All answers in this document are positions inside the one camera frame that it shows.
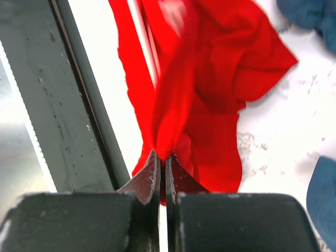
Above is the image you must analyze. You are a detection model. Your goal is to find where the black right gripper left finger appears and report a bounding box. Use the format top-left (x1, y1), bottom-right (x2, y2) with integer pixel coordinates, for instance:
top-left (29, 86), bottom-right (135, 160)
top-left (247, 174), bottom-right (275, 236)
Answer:
top-left (1, 151), bottom-right (161, 251)

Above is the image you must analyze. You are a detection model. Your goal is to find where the red t shirt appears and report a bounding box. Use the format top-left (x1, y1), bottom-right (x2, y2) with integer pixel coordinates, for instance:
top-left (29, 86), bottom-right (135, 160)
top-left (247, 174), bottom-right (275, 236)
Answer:
top-left (110, 1), bottom-right (297, 193)

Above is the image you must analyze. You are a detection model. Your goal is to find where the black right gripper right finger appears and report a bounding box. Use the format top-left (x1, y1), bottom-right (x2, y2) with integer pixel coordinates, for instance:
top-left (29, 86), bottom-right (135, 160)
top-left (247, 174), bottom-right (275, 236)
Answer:
top-left (165, 155), bottom-right (320, 252)

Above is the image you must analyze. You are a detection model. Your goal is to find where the pink wire hanger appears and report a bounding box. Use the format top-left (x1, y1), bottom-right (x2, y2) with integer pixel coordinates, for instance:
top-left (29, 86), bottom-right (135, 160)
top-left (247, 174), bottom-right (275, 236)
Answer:
top-left (127, 0), bottom-right (161, 89)

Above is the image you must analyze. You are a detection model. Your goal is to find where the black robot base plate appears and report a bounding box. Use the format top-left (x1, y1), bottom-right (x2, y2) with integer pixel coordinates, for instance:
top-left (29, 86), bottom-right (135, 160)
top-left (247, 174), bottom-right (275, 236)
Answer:
top-left (1, 1), bottom-right (130, 194)

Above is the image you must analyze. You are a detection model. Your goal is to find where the white cable duct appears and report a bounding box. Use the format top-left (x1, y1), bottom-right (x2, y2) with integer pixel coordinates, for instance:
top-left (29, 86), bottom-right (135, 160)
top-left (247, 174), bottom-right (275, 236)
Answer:
top-left (0, 39), bottom-right (58, 194)

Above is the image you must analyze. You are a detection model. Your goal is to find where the blue t shirt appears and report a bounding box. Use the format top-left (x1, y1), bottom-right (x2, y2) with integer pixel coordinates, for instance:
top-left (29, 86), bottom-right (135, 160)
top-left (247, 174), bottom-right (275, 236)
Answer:
top-left (276, 0), bottom-right (336, 252)

